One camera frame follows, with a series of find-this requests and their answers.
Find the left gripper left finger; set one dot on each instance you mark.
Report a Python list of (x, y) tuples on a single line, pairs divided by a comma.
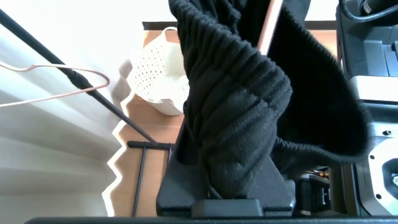
[(177, 186)]

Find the pink clothes hanger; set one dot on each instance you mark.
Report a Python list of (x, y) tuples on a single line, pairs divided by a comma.
[(62, 67), (269, 25)]

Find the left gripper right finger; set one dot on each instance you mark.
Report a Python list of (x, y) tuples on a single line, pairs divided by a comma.
[(276, 193)]

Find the black clothes rack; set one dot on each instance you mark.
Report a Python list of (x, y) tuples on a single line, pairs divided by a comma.
[(77, 80)]

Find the white laundry basket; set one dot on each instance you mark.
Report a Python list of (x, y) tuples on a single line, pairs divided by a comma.
[(146, 68)]

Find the black shorts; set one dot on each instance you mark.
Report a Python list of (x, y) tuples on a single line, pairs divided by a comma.
[(233, 109)]

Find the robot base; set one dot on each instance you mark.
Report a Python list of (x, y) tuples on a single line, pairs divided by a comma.
[(367, 56)]

